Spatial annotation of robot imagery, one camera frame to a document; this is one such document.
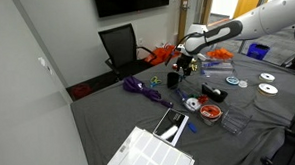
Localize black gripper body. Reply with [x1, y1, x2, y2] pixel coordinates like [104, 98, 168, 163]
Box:
[175, 52, 197, 72]

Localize black cup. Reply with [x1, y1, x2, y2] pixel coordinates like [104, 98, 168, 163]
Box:
[166, 71, 182, 91]

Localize gold gift bow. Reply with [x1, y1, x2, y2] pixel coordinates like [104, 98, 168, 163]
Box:
[190, 63, 200, 73]

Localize blue marker pen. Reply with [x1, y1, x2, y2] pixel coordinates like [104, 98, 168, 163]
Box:
[175, 87, 189, 102]

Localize orange bag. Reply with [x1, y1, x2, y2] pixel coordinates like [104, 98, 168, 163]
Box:
[143, 44, 183, 68]

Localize small green blue scissors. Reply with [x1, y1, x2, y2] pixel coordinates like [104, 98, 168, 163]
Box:
[148, 75, 163, 88]

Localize clear box of ribbons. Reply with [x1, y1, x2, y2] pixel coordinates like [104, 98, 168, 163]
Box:
[173, 85, 211, 114]

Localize small red ribbon bow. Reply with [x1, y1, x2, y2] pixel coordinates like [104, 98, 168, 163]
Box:
[196, 93, 209, 105]

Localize white green ribbon spool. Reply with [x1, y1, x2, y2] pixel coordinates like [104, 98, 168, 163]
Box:
[184, 96, 203, 113]

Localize clear acrylic tray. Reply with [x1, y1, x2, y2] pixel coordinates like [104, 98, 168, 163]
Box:
[199, 58, 237, 79]

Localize black tape dispenser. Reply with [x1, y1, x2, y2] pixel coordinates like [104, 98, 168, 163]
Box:
[201, 81, 229, 105]

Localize teal ribbon spool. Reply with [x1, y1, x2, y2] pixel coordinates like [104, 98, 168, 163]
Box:
[224, 75, 241, 87]

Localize orange ribbon spool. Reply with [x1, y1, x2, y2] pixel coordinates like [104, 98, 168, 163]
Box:
[199, 103, 225, 127]

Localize purple folded umbrella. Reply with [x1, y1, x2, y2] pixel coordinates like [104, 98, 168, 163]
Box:
[121, 72, 175, 112]

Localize black tablet with white edge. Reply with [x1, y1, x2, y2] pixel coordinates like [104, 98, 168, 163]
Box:
[151, 107, 191, 148]

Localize small blue cap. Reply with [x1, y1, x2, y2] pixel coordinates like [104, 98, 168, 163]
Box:
[186, 120, 199, 135]

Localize empty clear plastic box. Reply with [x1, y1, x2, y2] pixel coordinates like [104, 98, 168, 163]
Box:
[220, 104, 255, 136]

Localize black mesh office chair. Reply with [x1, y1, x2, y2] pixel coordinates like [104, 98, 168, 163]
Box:
[97, 21, 158, 82]

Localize gray table cloth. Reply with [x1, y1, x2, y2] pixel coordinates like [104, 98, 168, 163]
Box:
[67, 47, 295, 165]

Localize blue plastic bin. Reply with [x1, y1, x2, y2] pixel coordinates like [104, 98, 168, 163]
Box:
[245, 42, 272, 61]

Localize white label sheet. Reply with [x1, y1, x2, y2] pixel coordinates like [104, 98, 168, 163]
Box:
[104, 123, 196, 165]

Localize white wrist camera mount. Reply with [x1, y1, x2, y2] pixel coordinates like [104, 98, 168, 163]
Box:
[177, 44, 188, 57]

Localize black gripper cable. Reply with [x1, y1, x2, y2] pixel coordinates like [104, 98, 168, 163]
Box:
[162, 33, 190, 67]

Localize wooden frame glass door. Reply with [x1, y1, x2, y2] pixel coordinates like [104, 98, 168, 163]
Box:
[175, 0, 218, 45]

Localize black wall television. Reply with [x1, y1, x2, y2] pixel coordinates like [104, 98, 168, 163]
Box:
[93, 0, 172, 19]

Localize red cable coil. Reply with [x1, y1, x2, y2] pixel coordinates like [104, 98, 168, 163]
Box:
[69, 82, 95, 101]

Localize white wall thermostat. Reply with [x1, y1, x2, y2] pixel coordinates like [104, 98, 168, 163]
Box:
[37, 56, 54, 75]

